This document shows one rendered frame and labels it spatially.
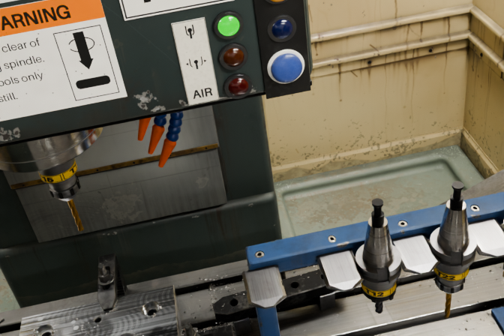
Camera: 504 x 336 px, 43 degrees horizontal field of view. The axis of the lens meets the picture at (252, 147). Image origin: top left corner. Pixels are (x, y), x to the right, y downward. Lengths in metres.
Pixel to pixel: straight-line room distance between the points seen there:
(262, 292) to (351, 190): 1.16
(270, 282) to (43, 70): 0.47
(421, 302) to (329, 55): 0.80
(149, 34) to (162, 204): 0.97
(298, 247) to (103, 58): 0.47
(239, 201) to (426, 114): 0.74
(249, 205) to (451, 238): 0.75
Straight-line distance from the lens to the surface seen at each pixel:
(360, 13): 1.80
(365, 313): 1.28
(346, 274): 0.92
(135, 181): 1.48
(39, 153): 0.81
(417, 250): 0.96
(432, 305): 1.30
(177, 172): 1.47
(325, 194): 2.02
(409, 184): 2.05
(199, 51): 0.60
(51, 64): 0.60
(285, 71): 0.61
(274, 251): 0.94
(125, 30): 0.59
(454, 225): 0.92
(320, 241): 0.95
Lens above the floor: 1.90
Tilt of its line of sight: 36 degrees down
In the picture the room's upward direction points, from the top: 9 degrees counter-clockwise
